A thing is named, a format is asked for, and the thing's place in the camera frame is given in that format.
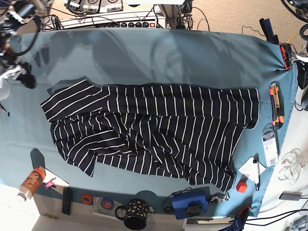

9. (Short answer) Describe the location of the teal tablecloth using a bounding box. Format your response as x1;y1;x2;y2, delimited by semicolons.
0;28;297;213

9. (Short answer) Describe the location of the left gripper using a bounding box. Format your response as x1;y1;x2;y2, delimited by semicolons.
291;51;308;90

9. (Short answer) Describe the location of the orange black utility knife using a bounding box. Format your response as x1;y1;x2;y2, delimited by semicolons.
269;81;284;130

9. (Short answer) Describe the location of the red cube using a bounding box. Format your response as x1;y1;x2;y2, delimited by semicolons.
236;181;247;193

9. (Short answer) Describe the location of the white power strip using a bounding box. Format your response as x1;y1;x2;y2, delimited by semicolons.
95;20;159;28

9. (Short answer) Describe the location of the navy white striped t-shirt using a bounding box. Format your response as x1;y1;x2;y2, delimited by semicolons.
41;79;259;192

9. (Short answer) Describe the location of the purple tape roll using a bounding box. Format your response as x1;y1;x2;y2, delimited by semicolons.
101;197;114;210

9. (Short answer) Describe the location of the pink small figurine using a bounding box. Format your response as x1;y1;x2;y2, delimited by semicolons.
45;178;56;189

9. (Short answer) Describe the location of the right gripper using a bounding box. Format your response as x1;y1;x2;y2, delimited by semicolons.
0;43;36;89

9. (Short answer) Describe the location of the black white marker pen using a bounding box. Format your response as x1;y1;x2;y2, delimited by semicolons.
253;159;259;191

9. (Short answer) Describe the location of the grey adapter box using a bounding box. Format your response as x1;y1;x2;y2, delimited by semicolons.
279;191;302;201

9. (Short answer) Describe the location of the white paper card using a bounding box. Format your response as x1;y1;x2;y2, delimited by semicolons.
238;156;266;182

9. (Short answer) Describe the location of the red tape roll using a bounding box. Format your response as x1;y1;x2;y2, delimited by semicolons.
81;193;93;205

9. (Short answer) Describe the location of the blue black clamp handle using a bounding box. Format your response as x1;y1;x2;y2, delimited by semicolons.
259;18;280;45

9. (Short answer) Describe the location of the black remote control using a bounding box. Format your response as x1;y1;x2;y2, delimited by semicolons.
62;188;73;216

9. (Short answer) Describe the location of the metal keyring carabiner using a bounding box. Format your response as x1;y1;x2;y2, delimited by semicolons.
208;192;230;204

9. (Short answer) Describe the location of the white paper sheet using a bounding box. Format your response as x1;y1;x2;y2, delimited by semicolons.
39;166;69;187

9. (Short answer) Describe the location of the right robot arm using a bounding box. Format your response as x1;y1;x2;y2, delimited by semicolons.
0;0;47;89

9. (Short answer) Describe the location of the white coiled cable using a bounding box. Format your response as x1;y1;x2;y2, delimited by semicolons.
278;148;306;186

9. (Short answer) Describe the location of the black mug yellow pattern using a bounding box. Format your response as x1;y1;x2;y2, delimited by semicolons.
115;199;149;231

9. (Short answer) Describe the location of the orange black clamp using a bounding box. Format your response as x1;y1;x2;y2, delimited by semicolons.
280;43;293;70

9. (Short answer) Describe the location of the white cup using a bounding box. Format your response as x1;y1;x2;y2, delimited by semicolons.
0;78;10;101

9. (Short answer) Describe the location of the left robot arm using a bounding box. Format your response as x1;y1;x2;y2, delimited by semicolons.
281;0;308;90

